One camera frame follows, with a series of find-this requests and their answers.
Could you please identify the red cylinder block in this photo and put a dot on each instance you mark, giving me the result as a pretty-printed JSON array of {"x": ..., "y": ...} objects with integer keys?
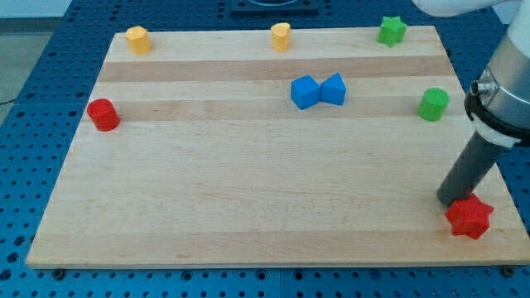
[{"x": 103, "y": 115}]

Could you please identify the red star block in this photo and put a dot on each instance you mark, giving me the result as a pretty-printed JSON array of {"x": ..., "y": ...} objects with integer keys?
[{"x": 469, "y": 217}]

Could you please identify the yellow hexagon block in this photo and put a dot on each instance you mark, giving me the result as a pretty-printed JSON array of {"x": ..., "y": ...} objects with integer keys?
[{"x": 138, "y": 40}]

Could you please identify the yellow heart block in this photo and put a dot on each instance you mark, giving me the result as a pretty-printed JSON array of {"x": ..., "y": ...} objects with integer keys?
[{"x": 281, "y": 36}]

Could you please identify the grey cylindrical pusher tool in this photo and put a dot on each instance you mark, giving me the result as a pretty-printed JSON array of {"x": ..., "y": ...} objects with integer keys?
[{"x": 474, "y": 162}]

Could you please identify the wooden board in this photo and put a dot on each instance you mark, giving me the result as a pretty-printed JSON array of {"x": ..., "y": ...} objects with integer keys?
[{"x": 213, "y": 165}]

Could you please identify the blue triangle block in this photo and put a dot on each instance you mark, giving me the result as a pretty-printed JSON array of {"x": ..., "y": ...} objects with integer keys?
[{"x": 333, "y": 90}]

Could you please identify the blue cube block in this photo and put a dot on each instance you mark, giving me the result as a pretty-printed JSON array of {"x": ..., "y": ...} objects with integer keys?
[{"x": 305, "y": 92}]

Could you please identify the green cylinder block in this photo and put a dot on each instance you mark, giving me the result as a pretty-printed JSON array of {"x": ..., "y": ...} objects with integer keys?
[{"x": 433, "y": 104}]

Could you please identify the green star block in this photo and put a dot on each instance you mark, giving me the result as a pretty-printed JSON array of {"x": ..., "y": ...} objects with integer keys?
[{"x": 391, "y": 31}]

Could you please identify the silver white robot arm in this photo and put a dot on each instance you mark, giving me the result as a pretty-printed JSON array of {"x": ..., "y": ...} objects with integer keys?
[{"x": 498, "y": 102}]

